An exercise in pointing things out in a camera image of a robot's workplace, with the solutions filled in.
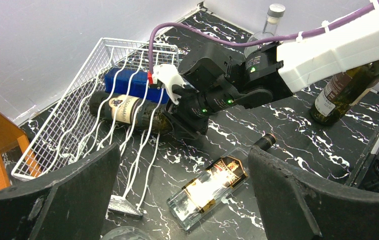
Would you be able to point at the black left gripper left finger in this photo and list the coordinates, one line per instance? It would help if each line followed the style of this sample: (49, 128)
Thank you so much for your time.
(68, 203)

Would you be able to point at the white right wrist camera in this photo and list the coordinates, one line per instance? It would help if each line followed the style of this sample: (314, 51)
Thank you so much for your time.
(168, 77)

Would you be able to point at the olive green wine bottle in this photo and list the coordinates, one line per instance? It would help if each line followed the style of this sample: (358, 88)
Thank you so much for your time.
(343, 91)

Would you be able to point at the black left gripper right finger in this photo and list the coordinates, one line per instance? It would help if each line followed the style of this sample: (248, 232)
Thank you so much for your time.
(297, 204)

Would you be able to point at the dark green wine bottle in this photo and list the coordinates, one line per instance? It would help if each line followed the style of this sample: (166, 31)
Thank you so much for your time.
(128, 110)

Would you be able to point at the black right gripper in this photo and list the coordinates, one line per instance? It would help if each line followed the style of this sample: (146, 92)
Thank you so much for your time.
(189, 119)

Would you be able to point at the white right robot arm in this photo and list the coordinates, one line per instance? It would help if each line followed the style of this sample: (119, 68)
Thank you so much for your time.
(208, 80)

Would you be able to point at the white wire wine rack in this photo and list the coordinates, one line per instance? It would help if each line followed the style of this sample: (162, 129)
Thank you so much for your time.
(70, 132)

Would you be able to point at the clear glass jar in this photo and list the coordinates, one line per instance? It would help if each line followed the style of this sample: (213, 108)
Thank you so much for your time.
(126, 233)

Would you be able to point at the clear square whisky bottle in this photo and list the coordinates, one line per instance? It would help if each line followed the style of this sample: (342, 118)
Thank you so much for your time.
(203, 193)

